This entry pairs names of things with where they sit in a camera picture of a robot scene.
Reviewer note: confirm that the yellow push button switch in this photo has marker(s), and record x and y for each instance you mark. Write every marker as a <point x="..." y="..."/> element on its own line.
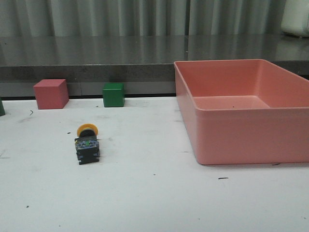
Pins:
<point x="87" y="144"/>

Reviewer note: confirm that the green cube near bin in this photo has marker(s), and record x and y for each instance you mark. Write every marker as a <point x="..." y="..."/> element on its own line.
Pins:
<point x="113" y="95"/>

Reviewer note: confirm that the grey stone counter ledge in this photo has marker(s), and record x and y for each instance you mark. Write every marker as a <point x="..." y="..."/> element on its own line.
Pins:
<point x="144" y="64"/>

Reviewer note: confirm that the pink plastic bin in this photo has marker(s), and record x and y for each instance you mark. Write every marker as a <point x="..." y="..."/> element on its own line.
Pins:
<point x="244" y="111"/>

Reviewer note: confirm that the pink cube near counter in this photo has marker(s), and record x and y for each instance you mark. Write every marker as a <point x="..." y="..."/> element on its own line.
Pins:
<point x="51" y="94"/>

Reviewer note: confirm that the green cube far left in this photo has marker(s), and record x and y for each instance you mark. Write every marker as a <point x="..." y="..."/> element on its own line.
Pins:
<point x="2" y="110"/>

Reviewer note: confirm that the white object on counter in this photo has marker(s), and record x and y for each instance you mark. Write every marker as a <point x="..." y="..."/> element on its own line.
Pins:
<point x="295" y="19"/>

